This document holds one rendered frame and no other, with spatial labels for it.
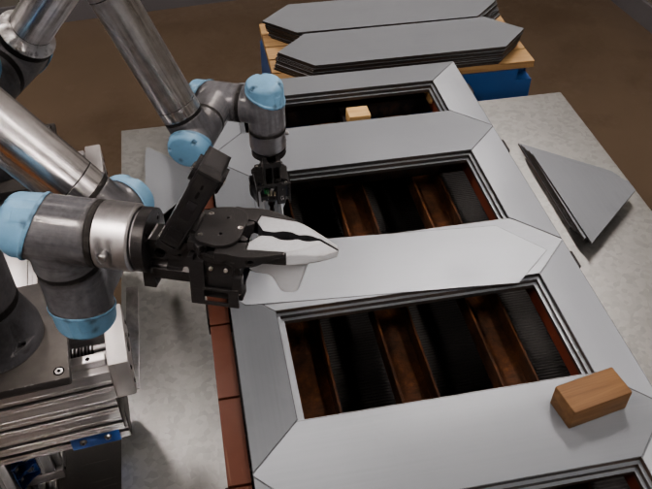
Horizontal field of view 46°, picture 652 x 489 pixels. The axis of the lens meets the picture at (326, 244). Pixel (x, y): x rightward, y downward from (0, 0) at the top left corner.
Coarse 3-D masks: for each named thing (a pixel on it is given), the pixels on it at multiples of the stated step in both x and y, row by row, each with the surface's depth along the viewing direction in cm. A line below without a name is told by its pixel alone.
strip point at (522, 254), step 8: (504, 232) 172; (504, 240) 170; (512, 240) 170; (520, 240) 170; (512, 248) 168; (520, 248) 168; (528, 248) 168; (536, 248) 168; (544, 248) 168; (512, 256) 166; (520, 256) 166; (528, 256) 166; (536, 256) 166; (512, 264) 164; (520, 264) 164; (528, 264) 164; (520, 272) 163; (528, 272) 163; (520, 280) 161
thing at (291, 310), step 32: (288, 96) 213; (320, 96) 214; (352, 96) 216; (384, 96) 217; (384, 160) 192; (416, 160) 193; (448, 160) 194; (480, 224) 174; (512, 224) 174; (544, 256) 166; (480, 288) 161; (512, 288) 162; (544, 288) 161; (288, 320) 155; (288, 352) 150; (576, 352) 148; (512, 480) 128; (544, 480) 129; (576, 480) 130; (640, 480) 130
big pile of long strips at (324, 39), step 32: (352, 0) 253; (384, 0) 253; (416, 0) 253; (448, 0) 253; (480, 0) 253; (288, 32) 240; (320, 32) 237; (352, 32) 237; (384, 32) 237; (416, 32) 237; (448, 32) 237; (480, 32) 237; (512, 32) 237; (288, 64) 228; (320, 64) 223; (352, 64) 226; (384, 64) 228; (416, 64) 230; (480, 64) 234
